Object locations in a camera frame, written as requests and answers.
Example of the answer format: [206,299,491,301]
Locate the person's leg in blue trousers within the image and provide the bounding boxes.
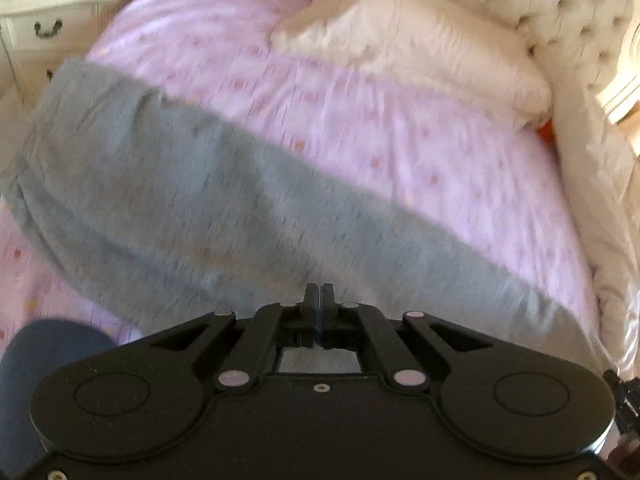
[0,318,119,480]

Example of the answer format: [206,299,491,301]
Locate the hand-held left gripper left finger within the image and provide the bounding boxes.
[149,283,319,392]

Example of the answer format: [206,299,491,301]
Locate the pink dotted bed sheet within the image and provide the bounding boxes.
[0,0,601,356]

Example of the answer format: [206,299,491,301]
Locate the dark drawer handle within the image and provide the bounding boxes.
[33,19,64,40]

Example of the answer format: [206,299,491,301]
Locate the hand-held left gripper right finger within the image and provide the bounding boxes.
[320,283,494,394]

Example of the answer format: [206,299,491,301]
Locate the white pillow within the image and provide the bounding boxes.
[270,0,553,128]

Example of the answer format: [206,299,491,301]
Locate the grey pants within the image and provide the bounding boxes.
[0,57,618,376]

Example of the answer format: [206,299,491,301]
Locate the cream nightstand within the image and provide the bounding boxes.
[0,0,173,106]

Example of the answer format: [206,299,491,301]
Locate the white duvet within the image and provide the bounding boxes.
[550,77,640,378]

